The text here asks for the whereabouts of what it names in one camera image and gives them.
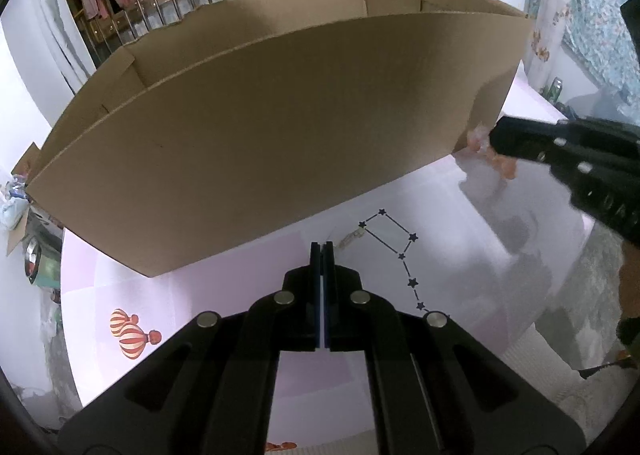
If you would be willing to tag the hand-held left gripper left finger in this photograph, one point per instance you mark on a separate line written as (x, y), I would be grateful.
(314, 260)

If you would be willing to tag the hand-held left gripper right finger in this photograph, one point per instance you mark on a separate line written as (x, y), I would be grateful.
(330, 260)

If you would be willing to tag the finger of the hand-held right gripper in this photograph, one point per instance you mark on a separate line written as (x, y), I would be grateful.
(525, 137)

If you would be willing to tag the large brown cardboard box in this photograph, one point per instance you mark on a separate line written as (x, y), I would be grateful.
(275, 135)

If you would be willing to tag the white cartoon print curtain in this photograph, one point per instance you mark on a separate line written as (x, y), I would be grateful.
(547, 35)

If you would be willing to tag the blue floral curtain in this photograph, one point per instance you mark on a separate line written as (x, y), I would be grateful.
(590, 10)

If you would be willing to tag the green metal-rimmed bucket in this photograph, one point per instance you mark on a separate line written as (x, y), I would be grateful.
(50, 270)

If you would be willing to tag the metal bowl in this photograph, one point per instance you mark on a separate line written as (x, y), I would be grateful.
(31, 255)

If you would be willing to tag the open printed cardboard box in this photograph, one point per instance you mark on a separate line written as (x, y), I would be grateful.
(27, 160)

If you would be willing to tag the white plastic bag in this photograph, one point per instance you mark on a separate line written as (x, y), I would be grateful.
(12, 215)

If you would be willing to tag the purple plastic bag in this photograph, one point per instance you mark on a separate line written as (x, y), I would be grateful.
(17, 185)

